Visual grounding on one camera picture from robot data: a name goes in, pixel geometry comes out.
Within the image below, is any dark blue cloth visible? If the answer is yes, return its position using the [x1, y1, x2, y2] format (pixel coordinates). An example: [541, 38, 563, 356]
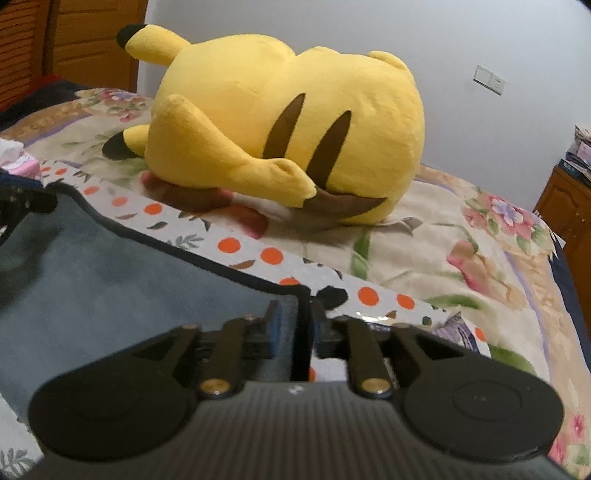
[0, 78, 95, 132]

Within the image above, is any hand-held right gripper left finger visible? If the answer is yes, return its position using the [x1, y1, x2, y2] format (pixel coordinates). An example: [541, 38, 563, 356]
[133, 300, 284, 401]

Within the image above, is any wooden wardrobe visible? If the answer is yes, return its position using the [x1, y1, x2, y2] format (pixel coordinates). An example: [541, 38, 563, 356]
[0, 0, 149, 112]

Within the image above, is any pink white cloth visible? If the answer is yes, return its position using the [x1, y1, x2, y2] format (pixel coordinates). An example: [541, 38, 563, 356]
[0, 137, 43, 182]

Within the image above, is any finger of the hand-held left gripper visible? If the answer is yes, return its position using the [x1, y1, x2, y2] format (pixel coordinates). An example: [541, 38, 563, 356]
[0, 184, 58, 217]

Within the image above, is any stack of books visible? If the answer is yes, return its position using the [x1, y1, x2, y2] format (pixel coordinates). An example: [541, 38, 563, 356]
[558, 124, 591, 186]

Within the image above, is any orange dotted white cloth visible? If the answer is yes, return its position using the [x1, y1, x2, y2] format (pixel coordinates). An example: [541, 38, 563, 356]
[39, 159, 491, 358]

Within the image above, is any floral blanket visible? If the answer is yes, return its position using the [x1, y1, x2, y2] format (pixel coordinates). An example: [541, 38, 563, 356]
[0, 88, 591, 480]

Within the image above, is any white wall switch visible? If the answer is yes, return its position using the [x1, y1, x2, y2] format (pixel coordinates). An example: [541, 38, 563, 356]
[473, 65, 507, 96]

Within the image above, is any wooden cabinet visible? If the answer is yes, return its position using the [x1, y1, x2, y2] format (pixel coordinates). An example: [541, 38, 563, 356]
[533, 165, 591, 335]

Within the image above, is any yellow plush toy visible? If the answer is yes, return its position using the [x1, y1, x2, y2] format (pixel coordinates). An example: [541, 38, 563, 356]
[102, 23, 426, 227]

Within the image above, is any blue-grey towel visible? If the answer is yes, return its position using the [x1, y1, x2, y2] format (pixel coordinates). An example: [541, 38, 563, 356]
[0, 182, 312, 418]

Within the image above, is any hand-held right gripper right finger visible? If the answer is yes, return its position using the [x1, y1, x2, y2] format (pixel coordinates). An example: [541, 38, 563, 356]
[310, 300, 465, 400]

